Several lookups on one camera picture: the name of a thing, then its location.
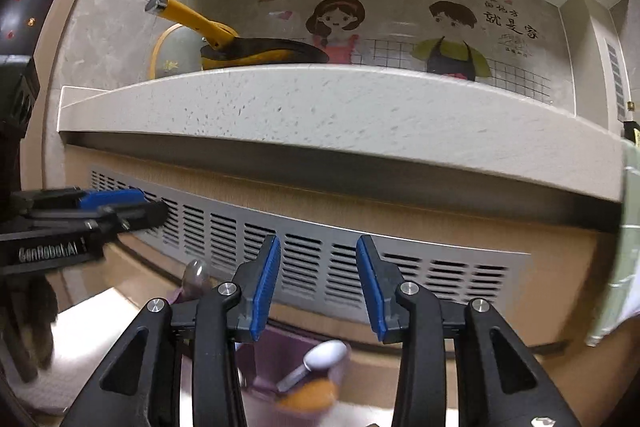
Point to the green checked towel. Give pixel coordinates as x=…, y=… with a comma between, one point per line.
x=625, y=232

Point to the brown wooden spoon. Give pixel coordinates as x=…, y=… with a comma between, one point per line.
x=307, y=396

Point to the yellow-rimmed glass lid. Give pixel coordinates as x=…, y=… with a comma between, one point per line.
x=175, y=52

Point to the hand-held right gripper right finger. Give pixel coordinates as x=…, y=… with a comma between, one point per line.
x=369, y=287

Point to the speckled white countertop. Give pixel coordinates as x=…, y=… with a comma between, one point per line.
x=350, y=107

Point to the purple utensil container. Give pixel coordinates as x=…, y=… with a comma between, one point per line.
x=272, y=349

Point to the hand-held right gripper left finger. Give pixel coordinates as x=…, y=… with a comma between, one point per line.
x=265, y=287

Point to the cartoon wall poster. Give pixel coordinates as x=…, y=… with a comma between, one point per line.
x=450, y=32

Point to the grey vent grille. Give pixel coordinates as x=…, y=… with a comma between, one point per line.
x=310, y=257

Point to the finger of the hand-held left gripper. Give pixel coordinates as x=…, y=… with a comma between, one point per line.
x=145, y=214
x=110, y=198

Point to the white ceramic spoon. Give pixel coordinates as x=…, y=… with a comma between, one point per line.
x=325, y=353

